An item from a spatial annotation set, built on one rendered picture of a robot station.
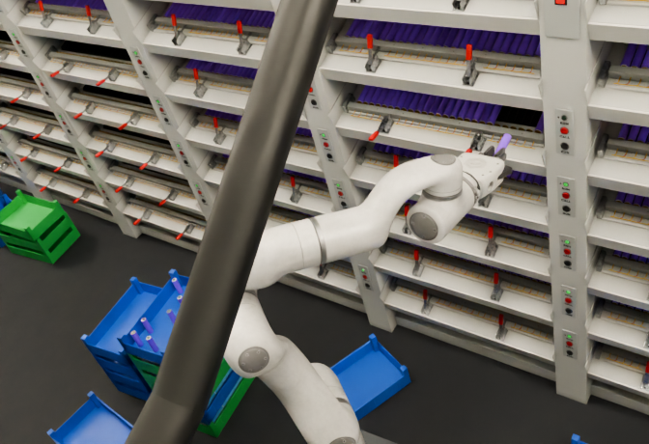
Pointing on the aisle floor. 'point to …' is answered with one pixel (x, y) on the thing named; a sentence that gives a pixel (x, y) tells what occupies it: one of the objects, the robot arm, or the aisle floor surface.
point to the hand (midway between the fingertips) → (493, 155)
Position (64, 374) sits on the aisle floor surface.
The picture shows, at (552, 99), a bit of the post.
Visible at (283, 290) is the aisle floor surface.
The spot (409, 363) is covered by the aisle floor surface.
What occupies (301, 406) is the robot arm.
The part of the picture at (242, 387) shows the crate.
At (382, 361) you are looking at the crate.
